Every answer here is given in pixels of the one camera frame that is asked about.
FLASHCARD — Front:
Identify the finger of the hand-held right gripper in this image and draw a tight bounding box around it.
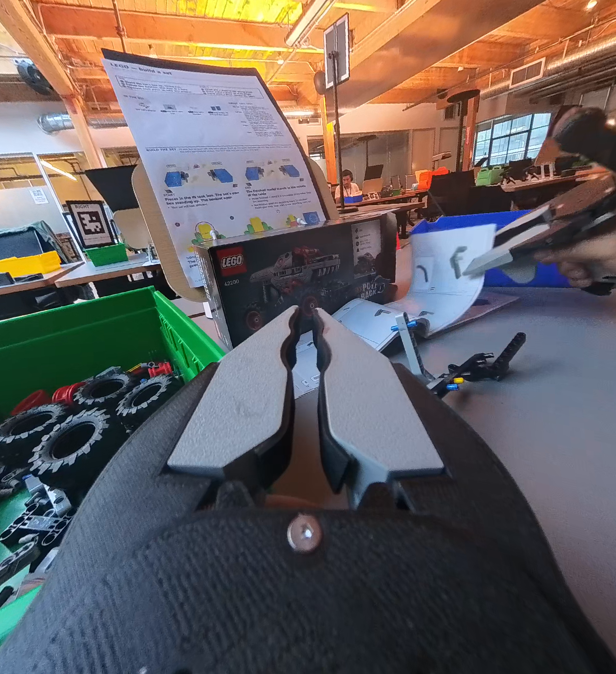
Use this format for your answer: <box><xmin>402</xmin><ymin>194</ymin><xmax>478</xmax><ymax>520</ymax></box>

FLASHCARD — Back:
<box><xmin>463</xmin><ymin>245</ymin><xmax>540</xmax><ymax>283</ymax></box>
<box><xmin>492</xmin><ymin>207</ymin><xmax>552</xmax><ymax>250</ymax></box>

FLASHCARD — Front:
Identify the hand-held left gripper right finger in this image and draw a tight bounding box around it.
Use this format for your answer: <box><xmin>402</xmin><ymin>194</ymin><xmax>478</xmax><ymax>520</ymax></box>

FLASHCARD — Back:
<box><xmin>312</xmin><ymin>308</ymin><xmax>447</xmax><ymax>507</ymax></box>

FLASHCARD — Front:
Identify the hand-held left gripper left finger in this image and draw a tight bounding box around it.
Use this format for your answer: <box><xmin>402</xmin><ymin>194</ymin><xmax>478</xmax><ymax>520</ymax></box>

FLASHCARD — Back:
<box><xmin>166</xmin><ymin>305</ymin><xmax>302</xmax><ymax>489</ymax></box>

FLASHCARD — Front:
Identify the lego instruction booklet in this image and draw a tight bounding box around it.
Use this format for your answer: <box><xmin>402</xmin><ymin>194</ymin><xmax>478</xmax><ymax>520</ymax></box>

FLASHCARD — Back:
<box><xmin>293</xmin><ymin>224</ymin><xmax>519</xmax><ymax>399</ymax></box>

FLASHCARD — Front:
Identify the partly built lego chassis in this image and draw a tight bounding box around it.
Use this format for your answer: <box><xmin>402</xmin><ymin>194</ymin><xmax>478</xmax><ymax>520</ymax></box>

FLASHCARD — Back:
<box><xmin>390</xmin><ymin>312</ymin><xmax>467</xmax><ymax>399</ymax></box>

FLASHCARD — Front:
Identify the dark lego set box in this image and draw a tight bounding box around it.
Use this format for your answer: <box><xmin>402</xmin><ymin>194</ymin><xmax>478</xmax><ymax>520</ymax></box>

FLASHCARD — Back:
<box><xmin>192</xmin><ymin>212</ymin><xmax>398</xmax><ymax>351</ymax></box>

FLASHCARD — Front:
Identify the red lego wheel rim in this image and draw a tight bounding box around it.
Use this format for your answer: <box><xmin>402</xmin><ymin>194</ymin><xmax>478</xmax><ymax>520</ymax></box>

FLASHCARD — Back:
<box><xmin>51</xmin><ymin>383</ymin><xmax>87</xmax><ymax>407</ymax></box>
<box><xmin>11</xmin><ymin>390</ymin><xmax>52</xmax><ymax>417</ymax></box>

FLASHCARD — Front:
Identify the pile of loose lego pieces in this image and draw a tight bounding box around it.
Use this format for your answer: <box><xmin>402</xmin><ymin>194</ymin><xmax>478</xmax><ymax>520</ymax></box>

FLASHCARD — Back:
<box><xmin>0</xmin><ymin>453</ymin><xmax>77</xmax><ymax>627</ymax></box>

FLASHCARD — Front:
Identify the person's right hand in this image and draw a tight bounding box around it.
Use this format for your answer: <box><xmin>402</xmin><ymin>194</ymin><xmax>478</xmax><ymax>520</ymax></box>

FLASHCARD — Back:
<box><xmin>531</xmin><ymin>226</ymin><xmax>616</xmax><ymax>306</ymax></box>

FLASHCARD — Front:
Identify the blue plastic bin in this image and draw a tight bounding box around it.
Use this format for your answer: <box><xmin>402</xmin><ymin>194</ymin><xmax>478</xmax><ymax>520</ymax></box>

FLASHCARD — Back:
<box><xmin>410</xmin><ymin>211</ymin><xmax>572</xmax><ymax>288</ymax></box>

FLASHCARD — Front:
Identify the large paned window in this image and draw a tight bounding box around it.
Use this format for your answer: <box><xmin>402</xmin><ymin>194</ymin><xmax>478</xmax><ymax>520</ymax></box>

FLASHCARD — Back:
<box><xmin>473</xmin><ymin>112</ymin><xmax>552</xmax><ymax>167</ymax></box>

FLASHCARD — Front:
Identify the green plastic bin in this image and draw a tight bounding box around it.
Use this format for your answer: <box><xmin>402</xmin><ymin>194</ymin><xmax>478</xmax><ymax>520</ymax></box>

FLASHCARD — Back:
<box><xmin>0</xmin><ymin>286</ymin><xmax>226</xmax><ymax>674</ymax></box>

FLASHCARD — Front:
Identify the wooden background desk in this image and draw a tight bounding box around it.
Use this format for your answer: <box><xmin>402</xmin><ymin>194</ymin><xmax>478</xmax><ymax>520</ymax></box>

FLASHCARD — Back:
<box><xmin>0</xmin><ymin>257</ymin><xmax>162</xmax><ymax>302</ymax></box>

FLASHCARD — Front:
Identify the small green bin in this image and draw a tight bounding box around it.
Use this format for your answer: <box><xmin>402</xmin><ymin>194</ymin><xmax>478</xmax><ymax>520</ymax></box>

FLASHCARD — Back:
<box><xmin>84</xmin><ymin>243</ymin><xmax>130</xmax><ymax>267</ymax></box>

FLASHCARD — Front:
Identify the black white tag sign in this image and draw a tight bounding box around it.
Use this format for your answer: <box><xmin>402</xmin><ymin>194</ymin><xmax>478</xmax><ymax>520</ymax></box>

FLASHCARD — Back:
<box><xmin>66</xmin><ymin>200</ymin><xmax>116</xmax><ymax>248</ymax></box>

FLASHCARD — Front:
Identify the black pole with panel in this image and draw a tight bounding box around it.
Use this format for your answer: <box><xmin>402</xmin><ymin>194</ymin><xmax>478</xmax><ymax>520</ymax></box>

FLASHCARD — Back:
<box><xmin>323</xmin><ymin>13</ymin><xmax>360</xmax><ymax>214</ymax></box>

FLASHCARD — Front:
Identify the yellow plastic bin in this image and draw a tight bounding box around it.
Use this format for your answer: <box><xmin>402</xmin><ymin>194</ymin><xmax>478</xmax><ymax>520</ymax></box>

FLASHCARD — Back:
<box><xmin>0</xmin><ymin>251</ymin><xmax>61</xmax><ymax>278</ymax></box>

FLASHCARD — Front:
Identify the printed task sheet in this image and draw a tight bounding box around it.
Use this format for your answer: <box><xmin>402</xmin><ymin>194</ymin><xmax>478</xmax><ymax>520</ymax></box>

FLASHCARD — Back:
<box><xmin>101</xmin><ymin>48</ymin><xmax>340</xmax><ymax>289</ymax></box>

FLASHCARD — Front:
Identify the dark cloth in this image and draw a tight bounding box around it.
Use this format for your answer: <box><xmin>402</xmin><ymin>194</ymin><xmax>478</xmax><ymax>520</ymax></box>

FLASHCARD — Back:
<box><xmin>0</xmin><ymin>221</ymin><xmax>68</xmax><ymax>262</ymax></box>

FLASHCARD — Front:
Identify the silver ventilation duct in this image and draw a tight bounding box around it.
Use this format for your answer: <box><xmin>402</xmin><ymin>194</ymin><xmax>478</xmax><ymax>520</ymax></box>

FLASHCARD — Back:
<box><xmin>37</xmin><ymin>112</ymin><xmax>130</xmax><ymax>133</ymax></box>

